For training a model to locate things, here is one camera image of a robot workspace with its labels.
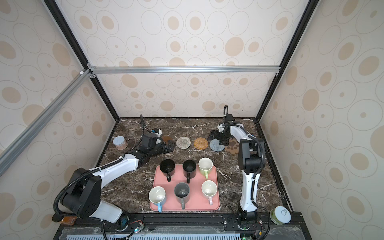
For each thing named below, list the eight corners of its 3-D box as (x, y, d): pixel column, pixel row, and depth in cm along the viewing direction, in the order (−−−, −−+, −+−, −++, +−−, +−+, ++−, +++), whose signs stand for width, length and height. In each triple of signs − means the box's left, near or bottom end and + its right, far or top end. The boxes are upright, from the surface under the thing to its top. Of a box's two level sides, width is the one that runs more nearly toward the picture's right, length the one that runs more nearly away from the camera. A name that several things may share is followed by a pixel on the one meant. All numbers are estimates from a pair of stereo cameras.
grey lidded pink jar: (114, 150, 103) (111, 145, 98) (118, 140, 108) (115, 135, 104) (125, 150, 103) (122, 145, 98) (128, 140, 108) (125, 135, 104)
